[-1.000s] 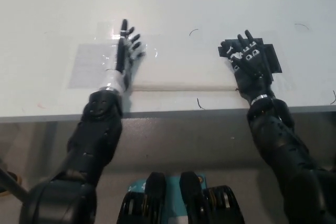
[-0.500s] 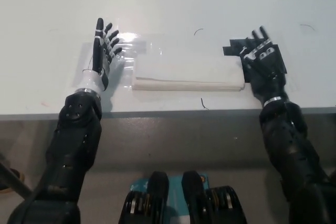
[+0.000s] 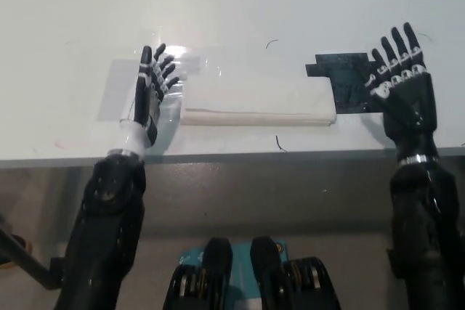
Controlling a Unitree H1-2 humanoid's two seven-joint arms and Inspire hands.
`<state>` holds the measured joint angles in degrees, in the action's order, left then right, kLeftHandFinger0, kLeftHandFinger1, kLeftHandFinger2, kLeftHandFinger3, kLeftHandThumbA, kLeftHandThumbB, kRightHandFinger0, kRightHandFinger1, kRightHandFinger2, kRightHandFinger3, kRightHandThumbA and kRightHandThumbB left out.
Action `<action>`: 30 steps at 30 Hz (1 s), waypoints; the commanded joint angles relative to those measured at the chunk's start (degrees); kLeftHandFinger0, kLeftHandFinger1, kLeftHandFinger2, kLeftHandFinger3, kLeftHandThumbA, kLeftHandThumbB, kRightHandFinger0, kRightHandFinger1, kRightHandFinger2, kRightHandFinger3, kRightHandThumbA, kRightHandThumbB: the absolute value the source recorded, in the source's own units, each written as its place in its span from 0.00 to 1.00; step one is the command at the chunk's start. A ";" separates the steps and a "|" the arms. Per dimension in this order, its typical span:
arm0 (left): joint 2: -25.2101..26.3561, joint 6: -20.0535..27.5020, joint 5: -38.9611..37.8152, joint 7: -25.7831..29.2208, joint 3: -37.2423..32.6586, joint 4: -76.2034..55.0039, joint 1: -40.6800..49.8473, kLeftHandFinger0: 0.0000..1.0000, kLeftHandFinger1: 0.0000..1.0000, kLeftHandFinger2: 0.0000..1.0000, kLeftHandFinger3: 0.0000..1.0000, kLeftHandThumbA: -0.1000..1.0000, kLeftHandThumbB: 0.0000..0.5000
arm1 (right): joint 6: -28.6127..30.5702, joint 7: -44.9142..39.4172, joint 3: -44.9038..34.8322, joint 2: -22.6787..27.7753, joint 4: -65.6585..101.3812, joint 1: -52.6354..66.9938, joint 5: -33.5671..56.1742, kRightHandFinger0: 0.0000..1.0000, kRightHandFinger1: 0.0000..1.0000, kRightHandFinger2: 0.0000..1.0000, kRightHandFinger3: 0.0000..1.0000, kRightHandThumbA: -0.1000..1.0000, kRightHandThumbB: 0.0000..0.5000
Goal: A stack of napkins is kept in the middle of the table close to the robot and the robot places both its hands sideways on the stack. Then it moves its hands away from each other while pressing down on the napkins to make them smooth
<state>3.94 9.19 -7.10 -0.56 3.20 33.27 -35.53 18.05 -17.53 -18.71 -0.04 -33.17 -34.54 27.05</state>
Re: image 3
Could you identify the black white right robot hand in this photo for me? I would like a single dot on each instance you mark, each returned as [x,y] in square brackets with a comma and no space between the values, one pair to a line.
[410,114]

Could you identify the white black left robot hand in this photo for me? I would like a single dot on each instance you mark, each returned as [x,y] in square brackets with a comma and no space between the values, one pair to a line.
[141,106]

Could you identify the white napkin stack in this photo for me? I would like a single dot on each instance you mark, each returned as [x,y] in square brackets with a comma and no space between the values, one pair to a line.
[258,99]

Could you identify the clear plastic bag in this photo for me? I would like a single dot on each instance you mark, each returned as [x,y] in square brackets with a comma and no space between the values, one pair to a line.
[118,88]

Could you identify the clear plastic film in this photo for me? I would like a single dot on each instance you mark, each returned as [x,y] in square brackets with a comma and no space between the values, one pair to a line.
[203,67]

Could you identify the black tape patch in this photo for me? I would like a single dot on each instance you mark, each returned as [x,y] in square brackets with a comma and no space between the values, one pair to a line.
[345,70]

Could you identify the brown round floor object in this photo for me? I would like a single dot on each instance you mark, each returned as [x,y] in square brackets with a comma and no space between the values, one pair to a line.
[20,246]

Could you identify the black metal table leg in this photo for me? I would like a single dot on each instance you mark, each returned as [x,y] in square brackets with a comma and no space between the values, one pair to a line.
[29,259]

